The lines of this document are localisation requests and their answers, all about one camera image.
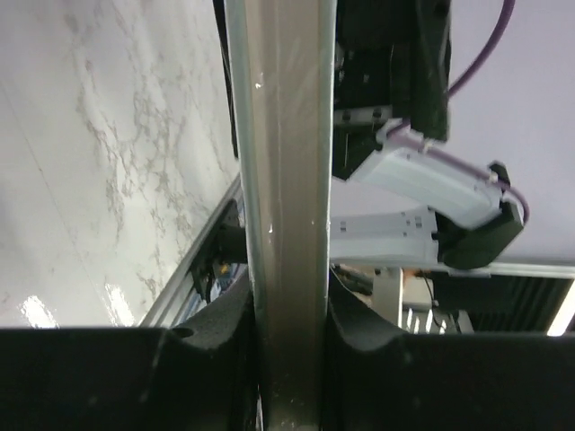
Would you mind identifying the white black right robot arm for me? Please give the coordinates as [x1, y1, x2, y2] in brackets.
[330, 1, 529, 270]

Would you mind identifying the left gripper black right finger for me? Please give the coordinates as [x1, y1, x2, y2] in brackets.
[323, 295, 574, 430]

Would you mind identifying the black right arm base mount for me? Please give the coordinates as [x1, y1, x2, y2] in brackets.
[189, 198, 247, 303]

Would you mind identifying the pale grey booklet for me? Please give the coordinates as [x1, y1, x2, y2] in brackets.
[226, 1, 336, 430]

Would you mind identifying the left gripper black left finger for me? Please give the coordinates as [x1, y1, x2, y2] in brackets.
[1, 277, 258, 430]

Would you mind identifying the aluminium front rail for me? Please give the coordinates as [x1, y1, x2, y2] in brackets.
[140, 178, 242, 328]

